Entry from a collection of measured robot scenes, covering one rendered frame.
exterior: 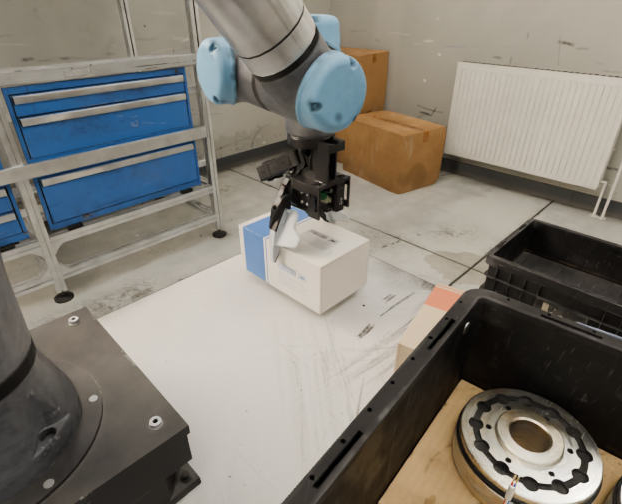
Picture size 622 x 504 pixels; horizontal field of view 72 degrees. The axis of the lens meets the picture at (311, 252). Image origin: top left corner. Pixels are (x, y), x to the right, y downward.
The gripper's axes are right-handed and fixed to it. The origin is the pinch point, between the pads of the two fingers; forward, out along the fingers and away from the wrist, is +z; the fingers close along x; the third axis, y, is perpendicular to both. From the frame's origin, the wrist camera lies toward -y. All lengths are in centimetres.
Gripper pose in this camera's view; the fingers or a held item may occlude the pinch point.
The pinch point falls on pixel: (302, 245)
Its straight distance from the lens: 75.1
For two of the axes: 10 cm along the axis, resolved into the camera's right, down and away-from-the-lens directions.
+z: -0.1, 8.6, 5.2
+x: 7.0, -3.6, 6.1
